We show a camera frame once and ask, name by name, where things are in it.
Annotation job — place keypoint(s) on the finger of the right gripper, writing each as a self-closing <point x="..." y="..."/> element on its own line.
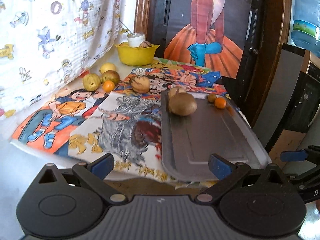
<point x="300" y="155"/>

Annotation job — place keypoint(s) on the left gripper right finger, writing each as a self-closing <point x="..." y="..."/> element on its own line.
<point x="229" y="176"/>

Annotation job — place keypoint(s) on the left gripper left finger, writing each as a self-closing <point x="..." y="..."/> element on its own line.
<point x="91" y="176"/>

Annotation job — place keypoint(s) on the small brown round fruit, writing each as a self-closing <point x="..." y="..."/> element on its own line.
<point x="211" y="97"/>

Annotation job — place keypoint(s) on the brown kiwi fruit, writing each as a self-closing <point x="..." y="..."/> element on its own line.
<point x="182" y="104"/>

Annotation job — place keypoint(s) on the small orange mandarin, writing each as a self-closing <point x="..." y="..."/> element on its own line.
<point x="108" y="86"/>

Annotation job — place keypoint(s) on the green-yellow pear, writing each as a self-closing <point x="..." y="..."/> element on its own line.
<point x="91" y="82"/>

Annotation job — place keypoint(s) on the striped pale melon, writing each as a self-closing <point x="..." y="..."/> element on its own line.
<point x="175" y="90"/>

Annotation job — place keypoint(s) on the brownish green pear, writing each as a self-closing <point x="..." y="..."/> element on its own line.
<point x="111" y="75"/>

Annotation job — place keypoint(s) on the striped pepino melon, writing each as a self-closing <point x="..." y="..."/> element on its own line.
<point x="140" y="84"/>

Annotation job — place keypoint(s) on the yellow lemon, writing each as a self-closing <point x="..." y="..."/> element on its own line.
<point x="107" y="66"/>

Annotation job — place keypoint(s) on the person's right hand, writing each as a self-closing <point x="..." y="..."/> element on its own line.
<point x="318" y="205"/>

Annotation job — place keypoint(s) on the grey metal baking tray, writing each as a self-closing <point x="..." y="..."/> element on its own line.
<point x="189" y="141"/>

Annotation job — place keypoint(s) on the colourful anime poster mat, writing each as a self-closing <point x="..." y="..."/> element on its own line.
<point x="84" y="125"/>

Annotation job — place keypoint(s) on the blue water bottle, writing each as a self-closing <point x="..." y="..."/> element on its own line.
<point x="305" y="30"/>

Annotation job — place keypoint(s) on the yellow plastic bowl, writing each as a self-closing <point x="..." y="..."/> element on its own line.
<point x="136" y="56"/>

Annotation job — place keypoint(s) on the yellow fruit in bowl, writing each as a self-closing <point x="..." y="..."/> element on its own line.
<point x="124" y="44"/>

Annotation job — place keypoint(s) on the white glass jar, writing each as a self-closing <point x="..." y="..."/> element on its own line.
<point x="135" y="39"/>

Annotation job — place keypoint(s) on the dry flower twig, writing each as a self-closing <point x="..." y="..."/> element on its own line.
<point x="124" y="29"/>

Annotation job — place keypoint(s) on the painted lady poster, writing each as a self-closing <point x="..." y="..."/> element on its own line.
<point x="208" y="33"/>

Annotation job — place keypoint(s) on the white cartoon print cloth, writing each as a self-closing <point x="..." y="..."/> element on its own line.
<point x="45" y="44"/>

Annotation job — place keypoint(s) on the dark wooden door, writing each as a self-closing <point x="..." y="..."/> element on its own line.
<point x="267" y="32"/>

